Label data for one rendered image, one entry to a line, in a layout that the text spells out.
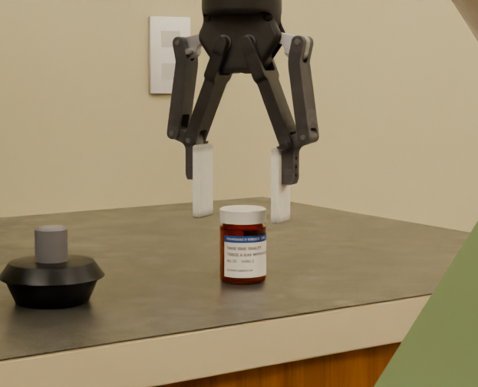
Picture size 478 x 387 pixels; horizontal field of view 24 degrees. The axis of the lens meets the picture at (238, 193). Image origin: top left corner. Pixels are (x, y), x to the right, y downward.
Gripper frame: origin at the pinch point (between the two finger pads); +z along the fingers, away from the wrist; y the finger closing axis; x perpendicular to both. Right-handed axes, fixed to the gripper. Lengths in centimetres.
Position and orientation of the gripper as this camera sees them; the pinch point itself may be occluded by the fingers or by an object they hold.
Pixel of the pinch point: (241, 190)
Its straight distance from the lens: 106.4
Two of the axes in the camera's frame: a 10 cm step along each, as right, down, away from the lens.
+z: 0.0, 9.9, 1.1
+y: 9.0, 0.5, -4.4
